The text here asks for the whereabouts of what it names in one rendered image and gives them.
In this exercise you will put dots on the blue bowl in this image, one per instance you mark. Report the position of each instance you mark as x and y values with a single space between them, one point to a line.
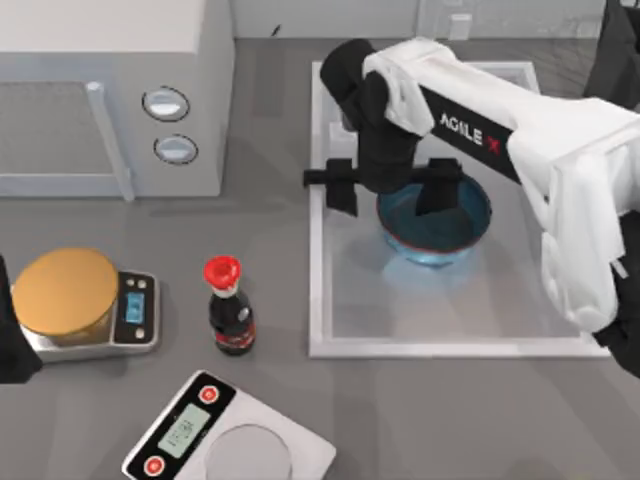
450 232

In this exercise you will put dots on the white sink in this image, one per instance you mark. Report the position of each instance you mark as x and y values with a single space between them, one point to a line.
450 320

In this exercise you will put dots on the dark bottle with red cap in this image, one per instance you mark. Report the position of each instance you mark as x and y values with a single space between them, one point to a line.
233 320

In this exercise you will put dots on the small round microwave knob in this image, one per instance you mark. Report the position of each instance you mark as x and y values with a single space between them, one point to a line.
175 149

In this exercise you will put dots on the large round microwave knob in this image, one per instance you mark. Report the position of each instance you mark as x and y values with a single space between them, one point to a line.
165 103

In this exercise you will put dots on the white scale with black panel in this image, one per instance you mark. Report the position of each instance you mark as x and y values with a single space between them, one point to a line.
235 440

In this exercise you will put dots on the pale microwave oven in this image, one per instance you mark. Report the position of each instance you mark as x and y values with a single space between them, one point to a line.
60 125

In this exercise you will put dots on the grey scale with gold plate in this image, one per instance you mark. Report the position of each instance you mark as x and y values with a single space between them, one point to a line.
65 295

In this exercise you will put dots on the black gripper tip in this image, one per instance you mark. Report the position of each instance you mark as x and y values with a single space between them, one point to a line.
12 340

